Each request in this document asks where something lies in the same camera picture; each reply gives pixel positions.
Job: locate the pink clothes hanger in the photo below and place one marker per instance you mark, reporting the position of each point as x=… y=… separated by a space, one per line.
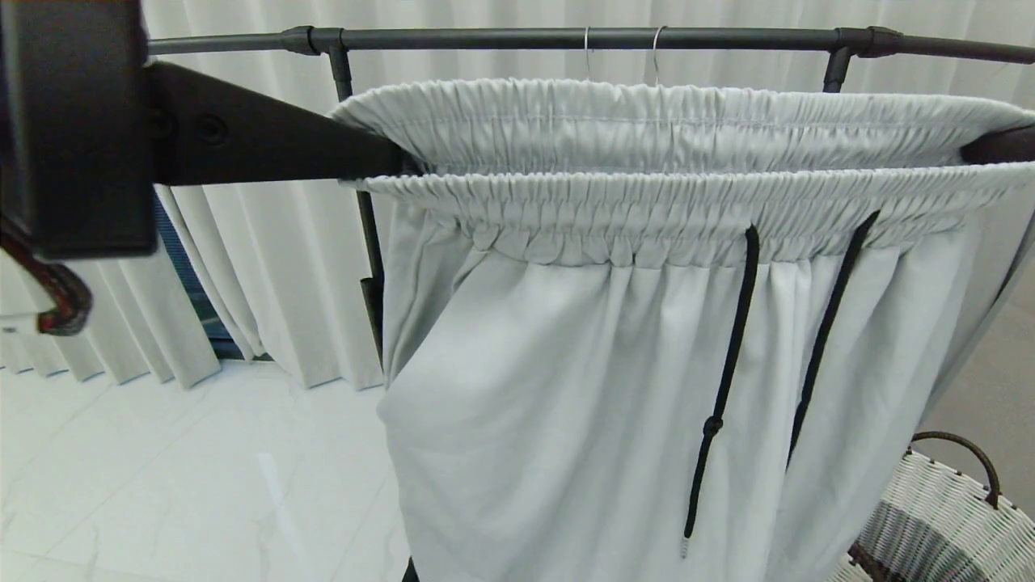
x=588 y=56
x=656 y=61

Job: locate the window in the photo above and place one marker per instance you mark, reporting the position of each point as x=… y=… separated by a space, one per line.
x=190 y=283

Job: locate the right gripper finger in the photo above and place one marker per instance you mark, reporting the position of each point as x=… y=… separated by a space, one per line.
x=1003 y=145

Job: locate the black clothes rack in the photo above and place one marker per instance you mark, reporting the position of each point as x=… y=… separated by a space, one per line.
x=485 y=38

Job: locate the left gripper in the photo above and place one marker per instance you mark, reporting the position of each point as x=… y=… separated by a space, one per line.
x=73 y=121

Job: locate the pale grey shorts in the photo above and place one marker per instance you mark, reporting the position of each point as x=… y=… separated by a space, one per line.
x=566 y=404

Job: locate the white curtain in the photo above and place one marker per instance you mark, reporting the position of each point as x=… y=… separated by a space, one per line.
x=121 y=323
x=283 y=267

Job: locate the white laundry basket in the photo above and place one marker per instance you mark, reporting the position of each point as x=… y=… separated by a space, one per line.
x=938 y=517

